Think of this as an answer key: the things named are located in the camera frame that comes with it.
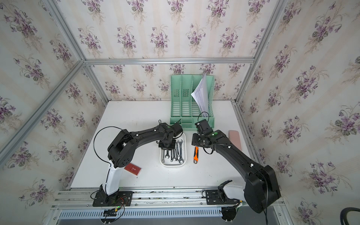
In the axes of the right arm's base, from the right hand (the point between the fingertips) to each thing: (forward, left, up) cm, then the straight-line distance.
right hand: (197, 140), depth 83 cm
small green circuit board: (-36, +45, -13) cm, 59 cm away
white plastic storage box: (-6, +13, -11) cm, 18 cm away
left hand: (-1, +16, -12) cm, 20 cm away
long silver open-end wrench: (-3, +12, -11) cm, 16 cm away
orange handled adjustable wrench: (-5, 0, -10) cm, 11 cm away
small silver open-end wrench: (-9, +21, -10) cm, 25 cm away
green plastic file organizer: (+38, +8, -12) cm, 41 cm away
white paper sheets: (+28, -3, +13) cm, 31 cm away
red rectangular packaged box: (-15, +38, -9) cm, 42 cm away
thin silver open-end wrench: (-9, +15, -10) cm, 20 cm away
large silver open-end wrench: (-8, +10, -10) cm, 16 cm away
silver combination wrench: (-5, +18, -10) cm, 22 cm away
